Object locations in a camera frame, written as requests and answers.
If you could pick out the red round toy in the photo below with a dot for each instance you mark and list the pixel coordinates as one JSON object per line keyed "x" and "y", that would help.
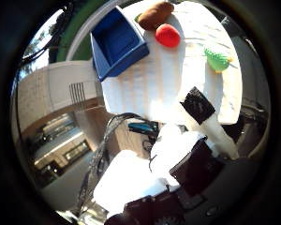
{"x": 167, "y": 36}

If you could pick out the blue plastic container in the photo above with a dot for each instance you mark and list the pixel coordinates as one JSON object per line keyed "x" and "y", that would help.
{"x": 117, "y": 47}

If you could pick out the white tablecloth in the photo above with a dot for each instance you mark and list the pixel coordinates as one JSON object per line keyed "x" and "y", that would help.
{"x": 159, "y": 81}

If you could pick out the green spiky toy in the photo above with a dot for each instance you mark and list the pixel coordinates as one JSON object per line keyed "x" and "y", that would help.
{"x": 218, "y": 61}

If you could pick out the brown potato toy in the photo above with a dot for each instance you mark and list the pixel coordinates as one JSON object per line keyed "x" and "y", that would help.
{"x": 154, "y": 14}

